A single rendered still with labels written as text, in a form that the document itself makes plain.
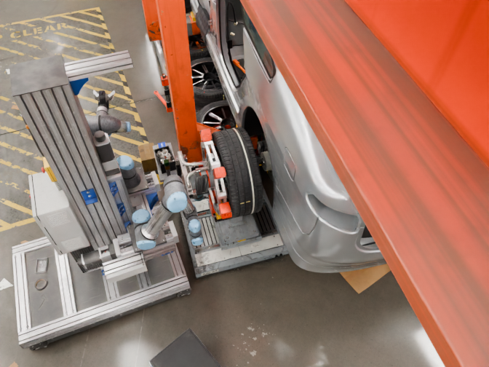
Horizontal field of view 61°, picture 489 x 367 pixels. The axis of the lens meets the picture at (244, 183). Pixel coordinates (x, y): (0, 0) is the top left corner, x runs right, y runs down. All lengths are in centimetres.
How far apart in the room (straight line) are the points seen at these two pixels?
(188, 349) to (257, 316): 70
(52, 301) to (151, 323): 77
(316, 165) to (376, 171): 180
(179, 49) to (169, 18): 23
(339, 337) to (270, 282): 69
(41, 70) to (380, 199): 205
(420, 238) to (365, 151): 9
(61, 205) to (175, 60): 119
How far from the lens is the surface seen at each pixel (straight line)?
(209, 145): 298
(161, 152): 373
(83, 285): 357
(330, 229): 228
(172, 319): 352
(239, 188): 284
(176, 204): 238
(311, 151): 221
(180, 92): 313
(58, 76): 220
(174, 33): 286
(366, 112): 43
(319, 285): 366
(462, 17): 42
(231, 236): 355
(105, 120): 278
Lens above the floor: 327
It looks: 52 degrees down
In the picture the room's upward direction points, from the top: 1 degrees clockwise
